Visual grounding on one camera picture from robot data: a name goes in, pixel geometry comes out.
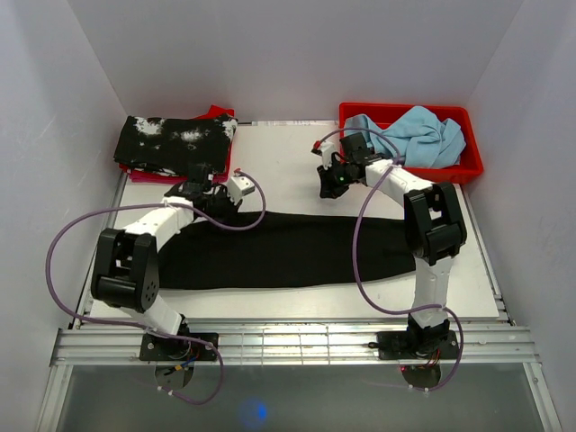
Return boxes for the purple cable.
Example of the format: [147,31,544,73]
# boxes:
[47,168,267,406]
[314,127,464,393]

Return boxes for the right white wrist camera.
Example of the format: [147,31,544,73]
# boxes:
[311,140,337,167]

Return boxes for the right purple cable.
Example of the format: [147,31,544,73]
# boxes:
[314,127,464,393]

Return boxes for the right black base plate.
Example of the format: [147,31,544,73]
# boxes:
[373,330,460,360]

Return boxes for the light blue trousers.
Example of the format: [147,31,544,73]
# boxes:
[345,106,466,169]

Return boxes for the red plastic bin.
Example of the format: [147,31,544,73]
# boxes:
[339,102,483,184]

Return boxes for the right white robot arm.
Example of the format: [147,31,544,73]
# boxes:
[311,127,467,362]

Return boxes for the black white patterned folded trousers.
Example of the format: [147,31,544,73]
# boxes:
[113,113,238,176]

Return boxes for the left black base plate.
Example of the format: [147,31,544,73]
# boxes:
[139,333,219,362]

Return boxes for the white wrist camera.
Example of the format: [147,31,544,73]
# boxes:
[225,170,256,204]
[311,140,337,167]

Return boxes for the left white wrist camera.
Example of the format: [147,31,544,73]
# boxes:
[225,170,256,204]

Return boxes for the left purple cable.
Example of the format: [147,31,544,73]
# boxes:
[47,168,267,406]

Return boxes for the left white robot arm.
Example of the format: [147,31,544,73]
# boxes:
[91,166,255,360]

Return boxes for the aluminium frame rail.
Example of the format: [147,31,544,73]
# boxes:
[38,191,562,431]

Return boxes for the magenta folded trousers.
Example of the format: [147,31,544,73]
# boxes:
[119,148,232,185]

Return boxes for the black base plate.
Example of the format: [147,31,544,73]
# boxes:
[373,330,460,360]
[139,333,219,362]

